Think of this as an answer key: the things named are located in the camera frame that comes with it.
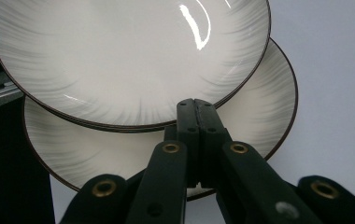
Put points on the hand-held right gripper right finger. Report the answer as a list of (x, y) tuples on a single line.
[(244, 180)]

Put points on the white plate with dark rim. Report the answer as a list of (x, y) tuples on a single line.
[(259, 118), (119, 62)]

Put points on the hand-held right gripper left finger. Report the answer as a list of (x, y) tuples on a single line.
[(169, 174)]

